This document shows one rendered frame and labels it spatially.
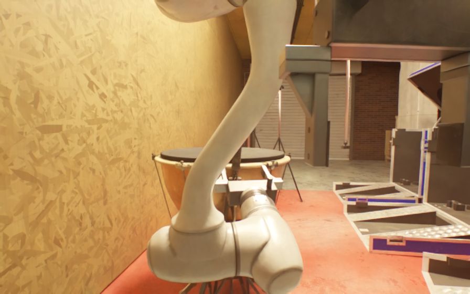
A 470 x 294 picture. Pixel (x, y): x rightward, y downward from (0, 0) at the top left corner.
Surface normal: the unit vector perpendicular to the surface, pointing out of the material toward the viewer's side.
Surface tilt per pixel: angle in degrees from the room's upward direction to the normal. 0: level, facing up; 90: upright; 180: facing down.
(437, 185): 90
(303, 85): 90
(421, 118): 90
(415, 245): 90
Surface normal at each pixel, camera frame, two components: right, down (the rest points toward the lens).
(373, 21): 0.00, 0.07
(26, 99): 0.99, 0.02
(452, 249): -0.22, 0.07
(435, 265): -0.48, 0.06
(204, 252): 0.18, -0.04
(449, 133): -1.00, 0.00
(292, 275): 0.32, 0.14
